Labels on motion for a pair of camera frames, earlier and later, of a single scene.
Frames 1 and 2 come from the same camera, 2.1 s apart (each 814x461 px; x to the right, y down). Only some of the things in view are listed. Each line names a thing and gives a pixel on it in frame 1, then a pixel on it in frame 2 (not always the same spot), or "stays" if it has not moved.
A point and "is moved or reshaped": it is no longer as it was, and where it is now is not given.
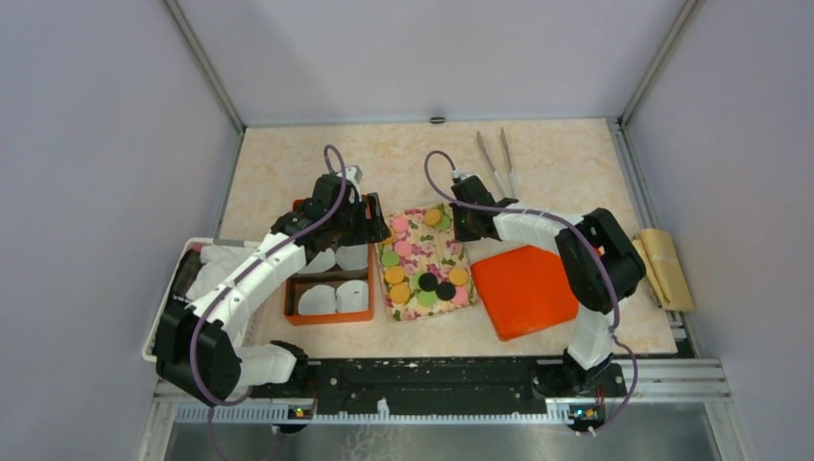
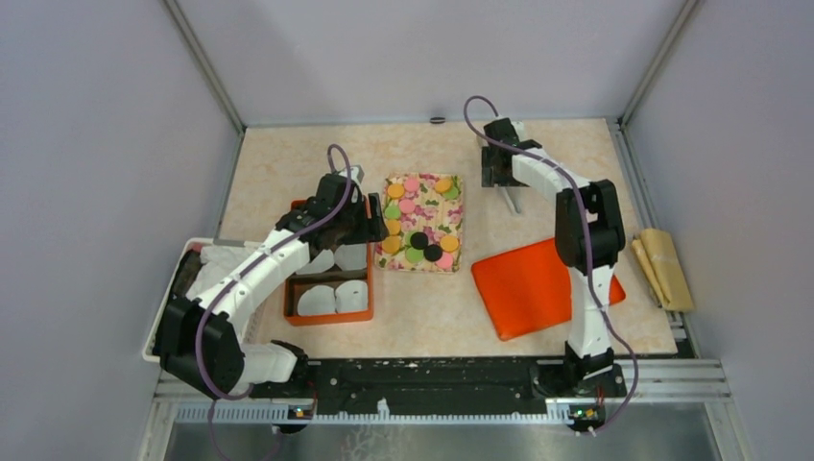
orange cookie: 432,217 -> 443,184
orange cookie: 399,293 -> 391,244
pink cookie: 399,224 -> 412,184
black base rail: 438,386 stays
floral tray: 423,266 is moved or reshaped
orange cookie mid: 395,275 -> 394,227
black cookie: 445,291 -> 433,253
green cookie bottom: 427,299 -> 414,255
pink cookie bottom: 461,297 -> 445,261
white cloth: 219,262 stays
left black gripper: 371,230 stays
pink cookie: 402,248 -> 407,206
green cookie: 390,258 -> 392,212
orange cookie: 458,277 -> 449,243
